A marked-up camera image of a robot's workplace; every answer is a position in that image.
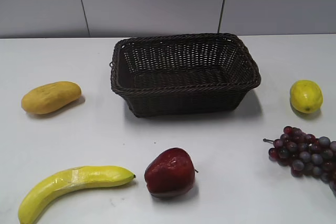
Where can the yellow banana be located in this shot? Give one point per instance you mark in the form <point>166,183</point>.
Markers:
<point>68,181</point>

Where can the purple red grape bunch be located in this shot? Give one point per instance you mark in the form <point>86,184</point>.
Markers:
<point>305,154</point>

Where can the dark red apple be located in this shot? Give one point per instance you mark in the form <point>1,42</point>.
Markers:
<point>170,174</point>

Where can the yellow-brown potato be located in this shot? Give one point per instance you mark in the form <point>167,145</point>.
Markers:
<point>50,97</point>

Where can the yellow lemon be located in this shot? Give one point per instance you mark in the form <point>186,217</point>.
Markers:
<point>306,96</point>

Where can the dark woven wicker basket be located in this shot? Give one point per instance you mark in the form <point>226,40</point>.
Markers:
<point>182,74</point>

